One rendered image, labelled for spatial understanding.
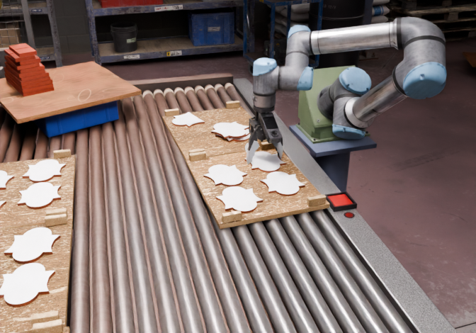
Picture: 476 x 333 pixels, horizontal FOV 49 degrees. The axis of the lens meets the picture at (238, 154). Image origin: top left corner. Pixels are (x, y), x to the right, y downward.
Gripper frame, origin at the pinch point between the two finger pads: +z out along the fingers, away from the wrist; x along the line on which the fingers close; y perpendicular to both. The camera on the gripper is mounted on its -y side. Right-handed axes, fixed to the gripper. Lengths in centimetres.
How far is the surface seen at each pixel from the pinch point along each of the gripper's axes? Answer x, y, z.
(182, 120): 19.3, 43.2, -1.0
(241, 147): 4.2, 13.6, 0.3
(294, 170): -7.4, -8.2, 0.7
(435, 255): -115, 33, 93
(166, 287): 45, -49, 3
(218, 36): -108, 423, 62
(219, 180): 19.0, -7.9, -0.1
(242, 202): 16.1, -22.6, 0.2
